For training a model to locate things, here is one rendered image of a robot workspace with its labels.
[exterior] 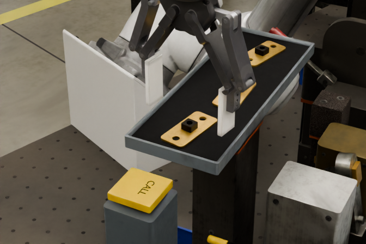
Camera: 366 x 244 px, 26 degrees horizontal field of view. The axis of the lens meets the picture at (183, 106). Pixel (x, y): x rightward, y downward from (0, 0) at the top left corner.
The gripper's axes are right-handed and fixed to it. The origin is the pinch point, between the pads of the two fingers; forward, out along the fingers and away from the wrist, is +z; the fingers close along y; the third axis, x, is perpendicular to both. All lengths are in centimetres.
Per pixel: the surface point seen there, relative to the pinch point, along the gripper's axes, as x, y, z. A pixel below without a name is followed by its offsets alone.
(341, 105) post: 27.1, 9.3, 10.1
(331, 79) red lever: 35.0, 3.4, 11.1
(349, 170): 13.1, 18.0, 10.4
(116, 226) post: -17.0, 1.7, 8.5
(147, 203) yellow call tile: -15.4, 5.4, 4.1
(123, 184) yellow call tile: -14.4, 0.7, 4.1
